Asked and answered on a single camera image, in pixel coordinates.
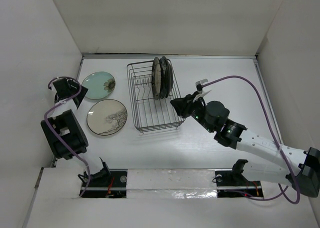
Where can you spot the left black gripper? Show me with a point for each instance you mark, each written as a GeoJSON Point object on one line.
{"type": "Point", "coordinates": [82, 95]}

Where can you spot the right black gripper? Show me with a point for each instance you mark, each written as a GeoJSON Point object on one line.
{"type": "Point", "coordinates": [183, 106]}

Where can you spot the light blue daisy plate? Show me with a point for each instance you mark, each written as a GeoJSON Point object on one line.
{"type": "Point", "coordinates": [99, 84]}

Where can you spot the brown rim cream plate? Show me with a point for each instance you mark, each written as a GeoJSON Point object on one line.
{"type": "Point", "coordinates": [170, 78]}

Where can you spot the blue floral white plate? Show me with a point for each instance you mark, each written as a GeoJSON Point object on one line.
{"type": "Point", "coordinates": [165, 77]}

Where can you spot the striped dark rim plate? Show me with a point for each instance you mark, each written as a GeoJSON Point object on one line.
{"type": "Point", "coordinates": [156, 79]}

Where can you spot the cream tree pattern plate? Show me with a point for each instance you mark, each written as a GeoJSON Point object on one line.
{"type": "Point", "coordinates": [107, 117]}

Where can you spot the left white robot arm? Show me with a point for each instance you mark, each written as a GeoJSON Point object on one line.
{"type": "Point", "coordinates": [62, 130]}

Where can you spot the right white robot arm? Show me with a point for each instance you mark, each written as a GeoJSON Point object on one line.
{"type": "Point", "coordinates": [297, 168]}

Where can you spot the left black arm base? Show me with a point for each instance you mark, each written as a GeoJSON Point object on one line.
{"type": "Point", "coordinates": [106, 183]}

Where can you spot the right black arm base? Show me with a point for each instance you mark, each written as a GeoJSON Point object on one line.
{"type": "Point", "coordinates": [232, 184]}

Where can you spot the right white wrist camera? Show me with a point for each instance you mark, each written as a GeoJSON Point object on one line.
{"type": "Point", "coordinates": [202, 91]}

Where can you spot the grey wire dish rack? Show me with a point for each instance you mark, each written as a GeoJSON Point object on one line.
{"type": "Point", "coordinates": [149, 114]}

